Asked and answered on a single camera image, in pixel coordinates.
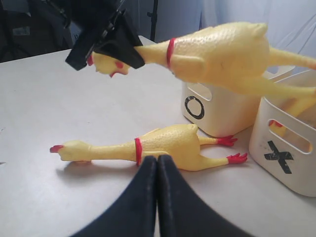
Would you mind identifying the broken chicken head with squeaker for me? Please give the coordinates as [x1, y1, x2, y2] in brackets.
[268, 119, 287, 137]

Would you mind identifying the cream bin with X mark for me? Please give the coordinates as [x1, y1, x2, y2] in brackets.
[249, 96, 316, 197]

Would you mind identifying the headless yellow chicken body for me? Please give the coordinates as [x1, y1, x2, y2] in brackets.
[281, 97, 316, 118]

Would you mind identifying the dark wooden cabinet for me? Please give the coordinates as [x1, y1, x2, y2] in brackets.
[0, 0, 73, 62]

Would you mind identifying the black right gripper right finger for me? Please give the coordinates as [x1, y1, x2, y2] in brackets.
[158, 155, 252, 237]

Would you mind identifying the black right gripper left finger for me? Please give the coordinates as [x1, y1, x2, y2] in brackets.
[72, 156, 157, 237]

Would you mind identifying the large yellow rubber chicken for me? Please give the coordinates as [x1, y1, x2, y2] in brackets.
[86, 21, 316, 99]

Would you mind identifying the black light stand pole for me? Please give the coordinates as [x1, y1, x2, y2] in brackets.
[147, 0, 158, 41]

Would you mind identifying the cream bin with O mark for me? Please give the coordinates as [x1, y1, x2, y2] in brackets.
[181, 82, 261, 137]

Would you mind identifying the white backdrop cloth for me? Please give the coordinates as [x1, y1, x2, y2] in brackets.
[125, 0, 316, 57]

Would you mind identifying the small yellow rubber chicken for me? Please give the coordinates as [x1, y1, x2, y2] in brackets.
[49, 124, 247, 171]

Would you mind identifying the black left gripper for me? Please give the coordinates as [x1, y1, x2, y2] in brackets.
[64, 0, 145, 71]

